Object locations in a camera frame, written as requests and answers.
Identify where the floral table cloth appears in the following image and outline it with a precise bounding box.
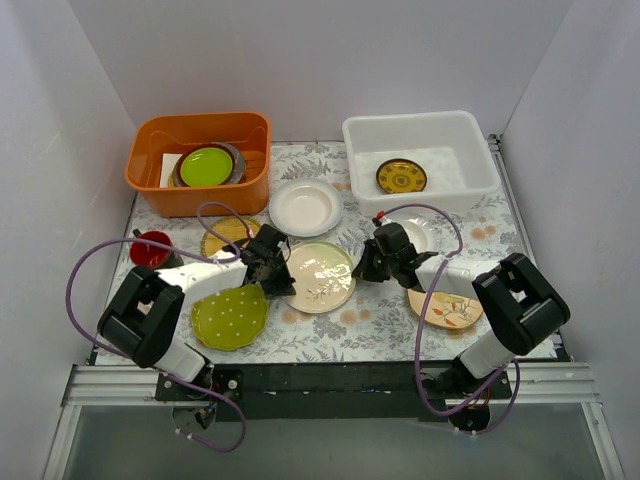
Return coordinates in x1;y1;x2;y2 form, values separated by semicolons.
126;142;527;364

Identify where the cream plate with twig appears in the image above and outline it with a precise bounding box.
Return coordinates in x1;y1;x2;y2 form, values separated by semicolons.
285;241;356;314

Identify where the white plastic bin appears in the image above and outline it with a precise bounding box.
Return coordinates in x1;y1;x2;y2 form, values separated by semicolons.
342;110;501;215

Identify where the white card in bin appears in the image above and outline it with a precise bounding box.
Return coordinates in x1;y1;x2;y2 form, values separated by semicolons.
159;153;181;188

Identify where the lime green round plate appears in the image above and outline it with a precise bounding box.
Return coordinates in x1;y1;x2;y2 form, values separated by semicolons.
179;147;234;187

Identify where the black mug red inside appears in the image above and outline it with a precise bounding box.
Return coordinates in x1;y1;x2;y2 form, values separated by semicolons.
129;229;184;270

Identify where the stack of dark plates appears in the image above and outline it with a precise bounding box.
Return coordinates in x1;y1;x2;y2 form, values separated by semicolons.
174;142;245;188

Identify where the orange plastic bin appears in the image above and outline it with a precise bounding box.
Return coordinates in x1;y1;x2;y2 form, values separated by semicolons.
124;112;271;218

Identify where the round bamboo mat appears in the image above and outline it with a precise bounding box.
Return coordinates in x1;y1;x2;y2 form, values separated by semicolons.
200;216;262;257

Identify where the yellow black patterned plate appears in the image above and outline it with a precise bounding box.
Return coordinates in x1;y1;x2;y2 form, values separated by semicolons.
375;158;428;194

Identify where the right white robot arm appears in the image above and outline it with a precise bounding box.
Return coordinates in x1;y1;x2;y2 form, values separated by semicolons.
352;220;570;398

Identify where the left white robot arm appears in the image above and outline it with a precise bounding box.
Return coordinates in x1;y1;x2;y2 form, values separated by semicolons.
98;225;295;400

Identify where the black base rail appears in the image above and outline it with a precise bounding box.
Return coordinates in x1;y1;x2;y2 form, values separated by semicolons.
154;360;506;421

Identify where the cream plate with bird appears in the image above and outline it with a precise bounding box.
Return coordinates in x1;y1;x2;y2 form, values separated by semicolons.
425;291;484;331

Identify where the white deep plate right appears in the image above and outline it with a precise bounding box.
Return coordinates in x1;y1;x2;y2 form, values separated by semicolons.
392;211;436;252

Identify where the green dotted scalloped plate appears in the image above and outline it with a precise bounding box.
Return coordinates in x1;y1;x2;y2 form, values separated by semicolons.
190;284;269;351

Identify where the white deep plate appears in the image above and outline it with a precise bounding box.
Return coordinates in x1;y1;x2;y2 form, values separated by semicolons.
268;178;344;238
392;211;436;252

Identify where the white deep plate left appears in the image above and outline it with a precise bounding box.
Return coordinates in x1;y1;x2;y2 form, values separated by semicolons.
268;178;344;238

